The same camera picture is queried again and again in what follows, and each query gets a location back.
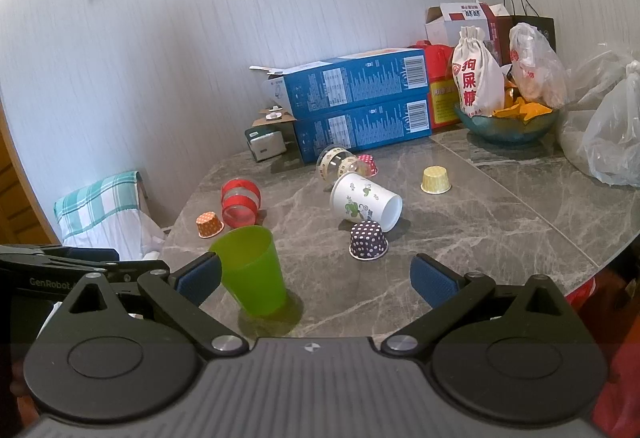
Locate white paper cup green print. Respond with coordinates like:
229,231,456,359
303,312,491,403
330,172,404,233

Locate white red cardboard box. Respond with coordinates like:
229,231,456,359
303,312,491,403
425,1,510,65

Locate teal plaid pillow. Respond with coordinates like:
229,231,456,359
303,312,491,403
53,170,142,239

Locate orange snack packets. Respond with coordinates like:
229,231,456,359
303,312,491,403
492,78,553,124

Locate white crumpled cloth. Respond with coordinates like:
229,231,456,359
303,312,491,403
63,209,165,260

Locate clear white plastic bag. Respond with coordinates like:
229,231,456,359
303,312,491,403
556,43,640,187

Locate blue cardboard box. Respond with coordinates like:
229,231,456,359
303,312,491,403
260,49,428,120
252,94,433,165

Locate black paper shopping bag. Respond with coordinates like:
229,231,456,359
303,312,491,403
497,0,556,60

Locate red yellow package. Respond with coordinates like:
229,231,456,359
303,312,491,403
414,40,459,131

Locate clear cup cream pattern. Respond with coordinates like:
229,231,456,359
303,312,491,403
317,144,361,184

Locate upper blue cardboard box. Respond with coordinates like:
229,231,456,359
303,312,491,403
260,49,428,120

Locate dark teal glass bowl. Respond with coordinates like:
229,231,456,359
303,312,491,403
454,104,560,145

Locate green plastic cup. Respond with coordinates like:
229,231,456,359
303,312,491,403
209,225,288,317

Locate plastic bag with snacks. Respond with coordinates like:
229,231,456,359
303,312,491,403
509,23,568,109

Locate pink red paper cupcake cup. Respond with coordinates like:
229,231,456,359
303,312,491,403
358,154,378,178

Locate green white tissue box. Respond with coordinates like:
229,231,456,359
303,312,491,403
244,126,286,161

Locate white drawstring candy bag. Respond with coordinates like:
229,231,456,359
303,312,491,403
451,26,504,117

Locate dark purple dotted paper cup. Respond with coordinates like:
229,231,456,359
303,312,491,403
348,220,388,261

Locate yellow paper cupcake cup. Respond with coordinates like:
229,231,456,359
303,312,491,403
420,166,451,195

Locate red striped clear cup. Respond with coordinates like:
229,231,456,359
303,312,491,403
221,178,262,229

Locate orange polka dot paper cup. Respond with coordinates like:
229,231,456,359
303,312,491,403
195,211,224,239

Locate lower blue cardboard box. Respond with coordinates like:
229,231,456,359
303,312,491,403
252,94,433,165

